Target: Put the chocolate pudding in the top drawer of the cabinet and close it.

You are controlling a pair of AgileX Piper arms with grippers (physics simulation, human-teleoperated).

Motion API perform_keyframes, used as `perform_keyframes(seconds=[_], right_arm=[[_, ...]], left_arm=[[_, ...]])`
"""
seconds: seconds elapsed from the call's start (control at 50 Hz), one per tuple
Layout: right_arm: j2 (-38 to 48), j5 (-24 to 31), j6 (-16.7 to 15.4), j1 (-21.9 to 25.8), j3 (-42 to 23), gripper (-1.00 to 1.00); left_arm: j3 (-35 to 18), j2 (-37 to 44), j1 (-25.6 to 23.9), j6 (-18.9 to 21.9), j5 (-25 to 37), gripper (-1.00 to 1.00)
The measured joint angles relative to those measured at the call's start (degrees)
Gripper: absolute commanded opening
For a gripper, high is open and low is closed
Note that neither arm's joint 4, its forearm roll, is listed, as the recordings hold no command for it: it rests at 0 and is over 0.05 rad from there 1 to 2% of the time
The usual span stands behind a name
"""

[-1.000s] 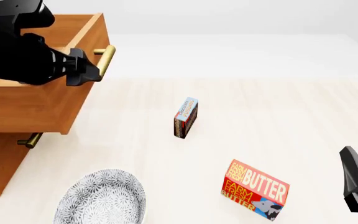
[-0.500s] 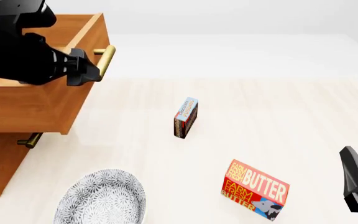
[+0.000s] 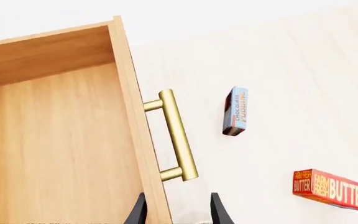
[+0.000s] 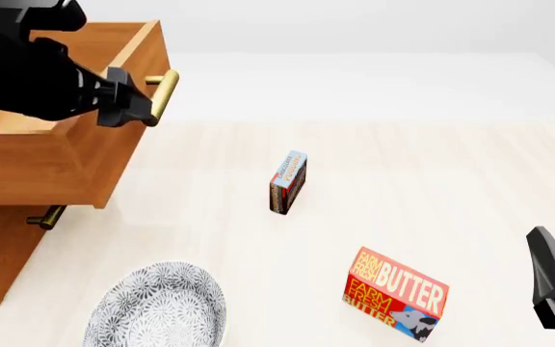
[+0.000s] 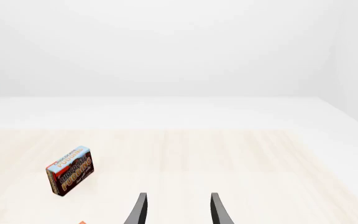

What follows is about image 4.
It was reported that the chocolate pudding box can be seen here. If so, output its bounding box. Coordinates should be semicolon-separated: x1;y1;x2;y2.
268;149;309;217

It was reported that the red butter box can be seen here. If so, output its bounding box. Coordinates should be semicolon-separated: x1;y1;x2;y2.
340;246;451;344

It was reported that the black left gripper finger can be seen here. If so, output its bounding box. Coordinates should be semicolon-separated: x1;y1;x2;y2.
123;76;160;128

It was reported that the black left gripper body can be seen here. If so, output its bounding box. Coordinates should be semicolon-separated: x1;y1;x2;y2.
94;66;132;129

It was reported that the long brass drawer handle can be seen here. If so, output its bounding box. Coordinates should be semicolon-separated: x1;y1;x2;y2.
144;68;181;127

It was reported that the wooden drawer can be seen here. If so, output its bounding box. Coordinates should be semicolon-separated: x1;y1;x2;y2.
0;19;172;210

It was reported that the white patterned bowl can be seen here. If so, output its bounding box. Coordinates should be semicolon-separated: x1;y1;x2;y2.
82;260;228;347

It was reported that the short brass drawer handle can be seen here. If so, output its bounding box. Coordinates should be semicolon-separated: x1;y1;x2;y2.
25;203;68;231

